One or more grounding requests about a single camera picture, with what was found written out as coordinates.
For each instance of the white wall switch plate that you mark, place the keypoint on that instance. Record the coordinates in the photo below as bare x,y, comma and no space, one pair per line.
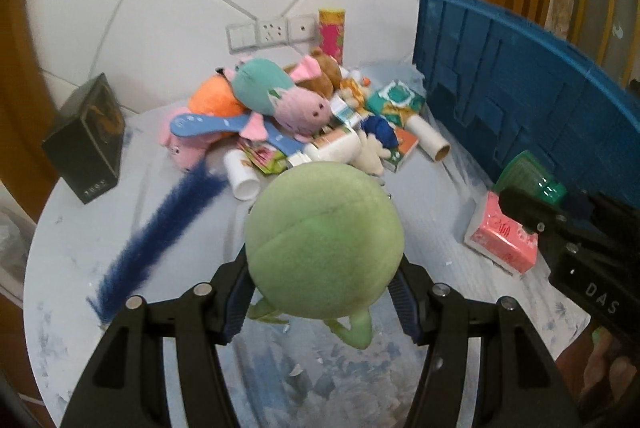
241,37

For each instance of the yellow plush toy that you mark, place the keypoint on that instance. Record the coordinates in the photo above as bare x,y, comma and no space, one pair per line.
352,93

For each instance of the cream plush toy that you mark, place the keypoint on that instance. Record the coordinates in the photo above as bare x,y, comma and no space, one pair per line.
372,158

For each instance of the dark blue plush toy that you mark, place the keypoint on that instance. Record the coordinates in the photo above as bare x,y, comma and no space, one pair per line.
380,130

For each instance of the small green plastic cup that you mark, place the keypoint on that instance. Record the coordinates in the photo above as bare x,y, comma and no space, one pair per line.
527,175

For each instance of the small pink plush toy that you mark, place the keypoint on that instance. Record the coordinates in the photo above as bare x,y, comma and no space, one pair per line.
185,148

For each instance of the dark blue feather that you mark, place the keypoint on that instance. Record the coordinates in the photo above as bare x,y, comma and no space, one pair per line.
160,233

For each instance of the pink can with yellow lid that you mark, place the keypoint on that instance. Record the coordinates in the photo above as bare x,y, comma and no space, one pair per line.
332,35

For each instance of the orange and green box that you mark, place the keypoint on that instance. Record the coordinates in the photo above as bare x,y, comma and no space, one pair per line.
402,150

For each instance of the blue plastic storage crate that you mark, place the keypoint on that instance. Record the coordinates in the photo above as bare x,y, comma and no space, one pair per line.
500,73

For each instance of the white paper cup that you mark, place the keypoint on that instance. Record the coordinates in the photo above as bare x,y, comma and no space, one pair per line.
241,175

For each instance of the pink and teal plush toy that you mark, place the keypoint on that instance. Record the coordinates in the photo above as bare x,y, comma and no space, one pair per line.
285,98

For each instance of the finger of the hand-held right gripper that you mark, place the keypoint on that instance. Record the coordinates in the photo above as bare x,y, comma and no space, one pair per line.
581,205
527,213

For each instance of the person's right hand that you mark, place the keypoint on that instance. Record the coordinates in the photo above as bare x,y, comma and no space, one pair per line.
615,373

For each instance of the small white wall socket plate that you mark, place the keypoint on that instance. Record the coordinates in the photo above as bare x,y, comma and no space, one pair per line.
304,27

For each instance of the white duck toy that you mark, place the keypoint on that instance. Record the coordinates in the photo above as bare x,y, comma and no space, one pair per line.
361,77

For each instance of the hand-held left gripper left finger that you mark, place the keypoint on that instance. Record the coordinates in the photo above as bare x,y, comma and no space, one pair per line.
235,308

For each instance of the pink tissue pack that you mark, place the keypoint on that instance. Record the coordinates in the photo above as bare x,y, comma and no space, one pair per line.
500,233

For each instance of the white paper roll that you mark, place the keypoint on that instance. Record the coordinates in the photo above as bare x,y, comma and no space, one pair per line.
430,139

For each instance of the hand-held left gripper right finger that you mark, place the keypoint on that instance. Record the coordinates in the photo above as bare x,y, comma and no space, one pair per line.
405,308

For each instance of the colourful small packet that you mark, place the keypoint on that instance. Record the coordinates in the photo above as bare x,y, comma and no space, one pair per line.
265,158

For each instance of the light blue felt toy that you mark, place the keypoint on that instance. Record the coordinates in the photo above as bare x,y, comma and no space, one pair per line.
205,128

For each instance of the green wet wipes pack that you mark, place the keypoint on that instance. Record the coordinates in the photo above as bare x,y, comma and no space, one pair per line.
397,100

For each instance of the brown teddy bear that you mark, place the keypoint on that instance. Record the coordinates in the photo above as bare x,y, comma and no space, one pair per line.
325,70

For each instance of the green round plush toy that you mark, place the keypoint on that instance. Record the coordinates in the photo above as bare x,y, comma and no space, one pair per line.
325,238

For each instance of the orange plush toy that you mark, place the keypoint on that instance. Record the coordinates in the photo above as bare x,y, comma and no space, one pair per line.
215,95

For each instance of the small white teal medicine box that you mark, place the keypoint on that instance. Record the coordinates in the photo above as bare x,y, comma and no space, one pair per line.
346,113

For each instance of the black cardboard box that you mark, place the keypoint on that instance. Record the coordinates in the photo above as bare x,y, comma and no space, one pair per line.
85,143

